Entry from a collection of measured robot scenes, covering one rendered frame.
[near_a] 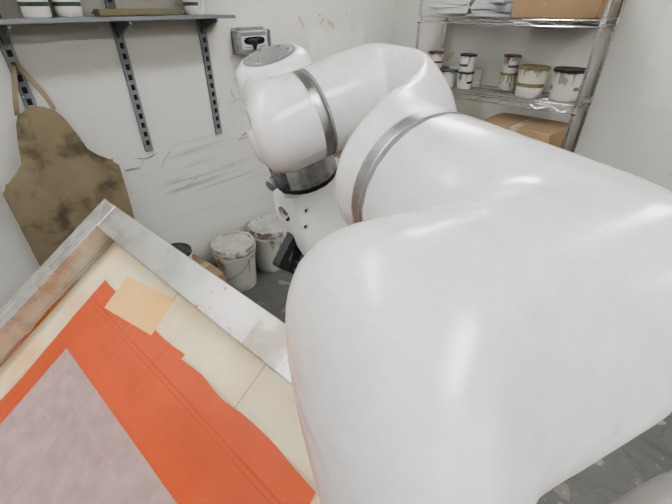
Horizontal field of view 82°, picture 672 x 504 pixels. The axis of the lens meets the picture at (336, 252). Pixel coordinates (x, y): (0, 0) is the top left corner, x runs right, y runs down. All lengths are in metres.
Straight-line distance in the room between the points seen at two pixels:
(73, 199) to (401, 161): 2.35
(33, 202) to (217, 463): 2.12
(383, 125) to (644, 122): 3.29
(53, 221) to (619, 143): 3.61
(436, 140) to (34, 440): 0.53
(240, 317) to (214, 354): 0.06
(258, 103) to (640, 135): 3.27
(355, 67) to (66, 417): 0.48
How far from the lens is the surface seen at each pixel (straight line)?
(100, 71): 2.47
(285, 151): 0.31
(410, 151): 0.17
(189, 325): 0.47
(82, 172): 2.43
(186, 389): 0.44
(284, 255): 0.47
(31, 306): 0.66
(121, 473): 0.48
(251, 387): 0.40
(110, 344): 0.55
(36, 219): 2.44
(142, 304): 0.54
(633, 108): 3.45
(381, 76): 0.34
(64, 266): 0.65
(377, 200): 0.17
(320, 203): 0.46
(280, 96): 0.32
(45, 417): 0.59
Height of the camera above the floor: 1.80
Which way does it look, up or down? 33 degrees down
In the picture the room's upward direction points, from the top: straight up
